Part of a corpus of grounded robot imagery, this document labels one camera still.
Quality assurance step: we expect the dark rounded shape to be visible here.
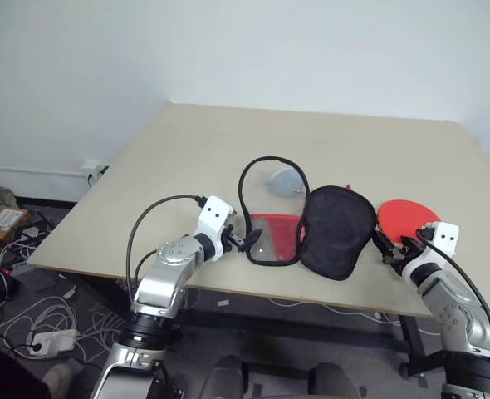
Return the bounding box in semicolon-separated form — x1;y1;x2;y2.
198;354;251;399
306;361;370;399

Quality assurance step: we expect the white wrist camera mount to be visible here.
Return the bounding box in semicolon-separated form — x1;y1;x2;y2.
194;195;237;263
402;222;461;278

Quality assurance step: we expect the white power strip with cables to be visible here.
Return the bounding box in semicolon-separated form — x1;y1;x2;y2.
0;290;117;367

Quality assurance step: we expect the red table tennis paddle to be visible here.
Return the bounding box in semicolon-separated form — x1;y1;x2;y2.
376;199;442;250

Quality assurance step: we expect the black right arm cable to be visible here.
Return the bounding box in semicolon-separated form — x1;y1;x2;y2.
417;227;490;362

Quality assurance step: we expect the black router with antennas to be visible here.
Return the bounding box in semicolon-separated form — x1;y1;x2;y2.
0;210;57;250

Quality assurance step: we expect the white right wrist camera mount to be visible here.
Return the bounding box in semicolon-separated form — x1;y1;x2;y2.
402;222;461;278

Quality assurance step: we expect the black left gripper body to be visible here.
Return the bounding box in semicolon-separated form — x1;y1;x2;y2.
223;223;244;254

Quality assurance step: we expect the white wall socket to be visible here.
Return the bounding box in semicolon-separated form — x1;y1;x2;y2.
80;159;110;186

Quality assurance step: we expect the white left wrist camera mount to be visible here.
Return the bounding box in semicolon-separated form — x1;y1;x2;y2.
194;195;237;263

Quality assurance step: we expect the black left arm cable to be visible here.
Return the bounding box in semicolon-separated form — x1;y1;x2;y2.
126;194;207;292

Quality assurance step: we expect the black paddle cover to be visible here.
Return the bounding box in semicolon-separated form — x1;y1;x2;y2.
238;155;379;283

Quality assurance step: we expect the white wall cable duct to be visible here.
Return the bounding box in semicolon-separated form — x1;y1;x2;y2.
0;165;89;179

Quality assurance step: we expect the blue white plush toy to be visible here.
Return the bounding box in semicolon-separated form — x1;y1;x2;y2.
262;168;306;199

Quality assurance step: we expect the dark maroon object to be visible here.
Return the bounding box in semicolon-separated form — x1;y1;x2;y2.
0;339;51;399

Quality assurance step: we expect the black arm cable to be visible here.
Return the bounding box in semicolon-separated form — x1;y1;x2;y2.
417;227;490;362
126;194;207;292

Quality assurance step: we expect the grey shoe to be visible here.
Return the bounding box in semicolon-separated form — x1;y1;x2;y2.
41;362;78;398

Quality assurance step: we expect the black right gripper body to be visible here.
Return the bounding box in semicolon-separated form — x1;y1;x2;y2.
388;234;427;273

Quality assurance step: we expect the olive green bag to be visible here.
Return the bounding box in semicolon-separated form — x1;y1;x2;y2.
0;185;21;211

